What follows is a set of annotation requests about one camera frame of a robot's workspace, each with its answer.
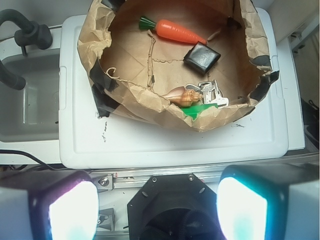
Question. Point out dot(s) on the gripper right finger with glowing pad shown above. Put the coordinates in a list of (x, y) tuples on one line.
[(278, 201)]

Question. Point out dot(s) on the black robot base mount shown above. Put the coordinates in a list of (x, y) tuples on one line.
[(173, 209)]

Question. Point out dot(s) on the green plastic piece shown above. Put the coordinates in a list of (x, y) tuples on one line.
[(194, 110)]

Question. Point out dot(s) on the orange plastic carrot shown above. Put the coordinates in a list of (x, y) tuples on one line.
[(170, 30)]

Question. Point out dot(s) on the grey toy sink basin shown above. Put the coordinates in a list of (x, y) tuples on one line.
[(31, 114)]

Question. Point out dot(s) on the aluminium rail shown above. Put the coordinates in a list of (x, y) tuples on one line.
[(208, 174)]

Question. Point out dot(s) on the white plastic bin lid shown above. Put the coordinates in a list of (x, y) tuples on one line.
[(89, 141)]

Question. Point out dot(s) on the tan seashell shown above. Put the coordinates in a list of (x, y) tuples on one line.
[(182, 97)]

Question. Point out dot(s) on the brown paper bag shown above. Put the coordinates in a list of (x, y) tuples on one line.
[(131, 70)]

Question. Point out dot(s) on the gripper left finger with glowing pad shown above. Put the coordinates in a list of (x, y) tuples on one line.
[(48, 205)]

